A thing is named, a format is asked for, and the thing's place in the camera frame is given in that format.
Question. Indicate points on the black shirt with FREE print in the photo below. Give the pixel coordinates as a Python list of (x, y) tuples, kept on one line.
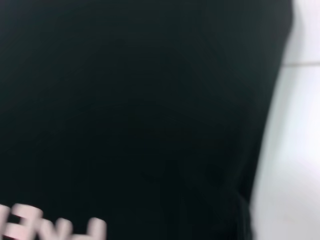
[(137, 100)]

